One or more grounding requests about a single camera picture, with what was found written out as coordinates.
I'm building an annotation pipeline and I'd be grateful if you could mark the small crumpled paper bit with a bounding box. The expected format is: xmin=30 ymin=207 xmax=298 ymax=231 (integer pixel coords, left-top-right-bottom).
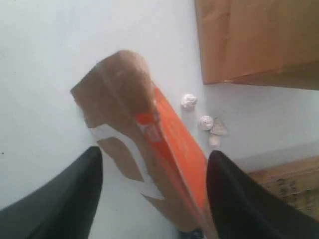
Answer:
xmin=208 ymin=134 xmax=221 ymax=148

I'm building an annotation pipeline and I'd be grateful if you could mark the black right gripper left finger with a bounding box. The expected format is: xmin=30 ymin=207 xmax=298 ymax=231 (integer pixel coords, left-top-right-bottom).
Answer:
xmin=0 ymin=146 xmax=103 ymax=239

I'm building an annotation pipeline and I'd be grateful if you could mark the brown paper shopping bag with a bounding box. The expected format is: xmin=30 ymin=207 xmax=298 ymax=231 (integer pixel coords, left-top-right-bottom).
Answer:
xmin=195 ymin=0 xmax=319 ymax=90

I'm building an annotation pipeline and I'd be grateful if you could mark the crumpled white paper ball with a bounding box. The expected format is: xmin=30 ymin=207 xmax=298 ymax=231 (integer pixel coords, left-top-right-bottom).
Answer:
xmin=181 ymin=94 xmax=197 ymax=111

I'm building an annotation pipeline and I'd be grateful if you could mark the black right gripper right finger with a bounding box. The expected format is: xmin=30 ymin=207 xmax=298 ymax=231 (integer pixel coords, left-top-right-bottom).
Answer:
xmin=206 ymin=150 xmax=319 ymax=239

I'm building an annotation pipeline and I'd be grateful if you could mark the brown kraft stand-up pouch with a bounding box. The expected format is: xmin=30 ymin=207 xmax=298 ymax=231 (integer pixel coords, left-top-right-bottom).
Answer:
xmin=71 ymin=50 xmax=218 ymax=239

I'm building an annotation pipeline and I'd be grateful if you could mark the spaghetti packet with Italian flag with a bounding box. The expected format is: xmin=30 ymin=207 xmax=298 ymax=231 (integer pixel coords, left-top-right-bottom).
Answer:
xmin=248 ymin=156 xmax=319 ymax=220

